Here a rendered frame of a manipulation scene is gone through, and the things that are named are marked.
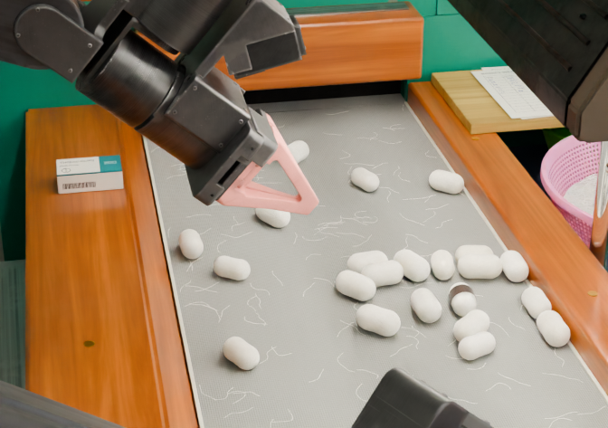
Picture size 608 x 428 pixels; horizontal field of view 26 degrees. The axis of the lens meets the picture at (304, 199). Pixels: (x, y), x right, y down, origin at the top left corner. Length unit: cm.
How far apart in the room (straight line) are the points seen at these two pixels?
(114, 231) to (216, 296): 12
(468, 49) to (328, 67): 18
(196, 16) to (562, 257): 40
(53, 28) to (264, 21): 15
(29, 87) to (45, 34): 54
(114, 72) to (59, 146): 43
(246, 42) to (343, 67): 47
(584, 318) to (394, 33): 46
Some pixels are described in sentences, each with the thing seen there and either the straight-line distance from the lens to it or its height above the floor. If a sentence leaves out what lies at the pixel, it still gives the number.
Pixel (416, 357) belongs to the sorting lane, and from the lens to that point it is 103.
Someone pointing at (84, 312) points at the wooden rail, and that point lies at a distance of 105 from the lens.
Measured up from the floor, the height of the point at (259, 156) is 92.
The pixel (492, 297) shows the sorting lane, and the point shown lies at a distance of 111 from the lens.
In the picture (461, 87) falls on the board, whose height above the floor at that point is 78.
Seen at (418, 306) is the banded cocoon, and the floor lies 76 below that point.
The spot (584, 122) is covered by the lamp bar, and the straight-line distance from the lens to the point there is 65.
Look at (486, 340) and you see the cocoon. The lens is 103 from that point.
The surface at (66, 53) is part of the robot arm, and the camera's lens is 90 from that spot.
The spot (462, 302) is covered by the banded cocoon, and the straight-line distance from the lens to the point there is 107.
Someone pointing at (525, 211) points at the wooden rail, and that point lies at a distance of 120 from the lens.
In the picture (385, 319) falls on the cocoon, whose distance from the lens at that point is 104.
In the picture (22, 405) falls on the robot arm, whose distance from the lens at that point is 45.
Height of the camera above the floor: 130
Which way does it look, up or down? 26 degrees down
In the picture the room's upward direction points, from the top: straight up
